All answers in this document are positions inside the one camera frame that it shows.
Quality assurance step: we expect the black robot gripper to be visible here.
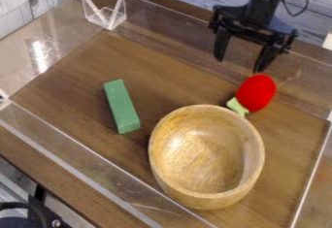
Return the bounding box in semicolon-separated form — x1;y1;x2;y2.
209;0;298;73

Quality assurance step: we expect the red plush strawberry toy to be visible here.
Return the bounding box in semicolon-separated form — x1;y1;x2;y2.
227;74;276;116

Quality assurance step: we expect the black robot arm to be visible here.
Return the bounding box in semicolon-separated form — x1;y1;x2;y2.
209;0;310;73

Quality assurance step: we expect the green rectangular block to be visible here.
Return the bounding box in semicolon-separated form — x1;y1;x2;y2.
103;80;141;134

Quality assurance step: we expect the wooden bowl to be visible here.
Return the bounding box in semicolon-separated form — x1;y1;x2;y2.
148;105;267;210

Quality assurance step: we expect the clear acrylic corner bracket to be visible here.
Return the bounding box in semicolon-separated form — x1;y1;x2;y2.
82;0;128;30

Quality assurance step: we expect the black clamp with cable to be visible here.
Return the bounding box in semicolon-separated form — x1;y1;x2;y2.
0;187;73;228

